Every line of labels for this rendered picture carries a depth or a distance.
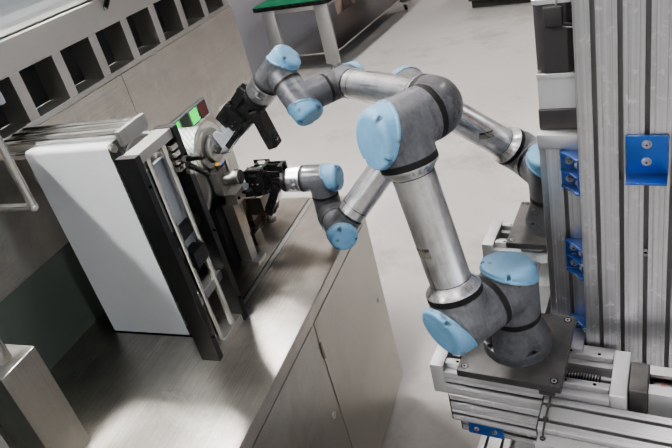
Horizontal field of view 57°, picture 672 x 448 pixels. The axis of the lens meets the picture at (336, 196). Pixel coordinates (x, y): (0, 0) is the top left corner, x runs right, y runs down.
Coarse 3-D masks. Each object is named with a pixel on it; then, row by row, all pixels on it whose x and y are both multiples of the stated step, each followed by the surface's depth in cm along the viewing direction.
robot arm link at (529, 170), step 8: (536, 144) 172; (528, 152) 170; (536, 152) 169; (520, 160) 175; (528, 160) 168; (536, 160) 166; (520, 168) 175; (528, 168) 169; (536, 168) 166; (520, 176) 177; (528, 176) 171; (536, 176) 167; (528, 184) 173; (536, 184) 169; (536, 192) 170; (536, 200) 171
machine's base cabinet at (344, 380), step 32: (352, 256) 192; (352, 288) 191; (320, 320) 168; (352, 320) 190; (384, 320) 219; (320, 352) 168; (352, 352) 190; (384, 352) 218; (288, 384) 149; (320, 384) 167; (352, 384) 189; (384, 384) 217; (288, 416) 149; (320, 416) 166; (352, 416) 188; (384, 416) 216
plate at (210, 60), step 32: (192, 32) 220; (224, 32) 239; (160, 64) 203; (192, 64) 219; (224, 64) 238; (96, 96) 176; (128, 96) 188; (160, 96) 202; (192, 96) 218; (224, 96) 238; (0, 192) 146; (32, 192) 154; (0, 224) 146; (32, 224) 154; (0, 256) 145; (32, 256) 154; (0, 288) 145
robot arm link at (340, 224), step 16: (368, 176) 157; (352, 192) 159; (368, 192) 157; (336, 208) 167; (352, 208) 159; (368, 208) 159; (336, 224) 159; (352, 224) 160; (336, 240) 159; (352, 240) 160
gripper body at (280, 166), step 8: (256, 160) 178; (248, 168) 175; (256, 168) 174; (264, 168) 174; (272, 168) 174; (280, 168) 171; (248, 176) 174; (256, 176) 173; (264, 176) 174; (272, 176) 174; (280, 176) 171; (256, 184) 175; (264, 184) 174; (272, 184) 175; (280, 184) 172; (264, 192) 175
